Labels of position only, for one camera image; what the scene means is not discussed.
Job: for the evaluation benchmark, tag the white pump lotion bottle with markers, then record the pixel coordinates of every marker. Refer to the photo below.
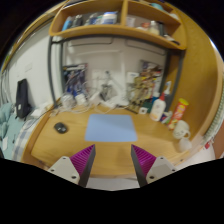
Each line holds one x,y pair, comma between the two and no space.
157,109

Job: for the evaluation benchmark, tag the teal cloth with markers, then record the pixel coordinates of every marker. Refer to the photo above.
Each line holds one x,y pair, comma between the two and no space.
8,125

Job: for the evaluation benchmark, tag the blue model kit box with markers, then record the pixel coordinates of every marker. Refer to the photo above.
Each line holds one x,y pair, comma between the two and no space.
75,78

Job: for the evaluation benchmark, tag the black computer mouse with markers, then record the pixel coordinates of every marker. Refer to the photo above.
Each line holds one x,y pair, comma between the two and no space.
61,127

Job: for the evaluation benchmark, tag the grey metal frame post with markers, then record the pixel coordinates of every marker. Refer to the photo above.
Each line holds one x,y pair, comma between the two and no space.
51,66

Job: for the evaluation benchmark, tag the light blue mouse pad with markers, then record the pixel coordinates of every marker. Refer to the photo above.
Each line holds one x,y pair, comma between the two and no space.
111,128

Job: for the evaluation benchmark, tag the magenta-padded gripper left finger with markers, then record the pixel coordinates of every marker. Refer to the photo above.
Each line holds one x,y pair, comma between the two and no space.
74,168

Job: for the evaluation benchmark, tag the dark spray bottle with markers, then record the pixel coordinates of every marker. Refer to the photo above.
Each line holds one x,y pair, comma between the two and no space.
167,95

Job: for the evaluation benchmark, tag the plaid blanket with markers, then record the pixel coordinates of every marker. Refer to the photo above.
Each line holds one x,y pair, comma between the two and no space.
23,140

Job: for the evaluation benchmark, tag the brown tree figure toy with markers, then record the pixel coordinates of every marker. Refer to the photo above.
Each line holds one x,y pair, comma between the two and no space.
140,90

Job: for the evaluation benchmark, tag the red snack can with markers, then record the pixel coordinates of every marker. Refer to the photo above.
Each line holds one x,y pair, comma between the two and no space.
178,113

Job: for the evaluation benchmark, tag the colourful printed box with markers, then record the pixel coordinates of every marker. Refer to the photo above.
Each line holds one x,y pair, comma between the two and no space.
151,78

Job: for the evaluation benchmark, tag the steel tumbler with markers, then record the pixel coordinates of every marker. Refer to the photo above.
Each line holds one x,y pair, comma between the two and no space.
106,91

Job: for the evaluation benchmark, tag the wooden shelf unit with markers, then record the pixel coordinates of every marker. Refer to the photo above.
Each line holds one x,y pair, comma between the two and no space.
116,31

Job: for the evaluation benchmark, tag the white mug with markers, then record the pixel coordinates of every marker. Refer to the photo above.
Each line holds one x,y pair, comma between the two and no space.
181,129

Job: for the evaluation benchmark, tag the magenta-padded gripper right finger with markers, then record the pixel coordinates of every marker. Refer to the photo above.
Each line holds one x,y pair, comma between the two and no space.
153,168

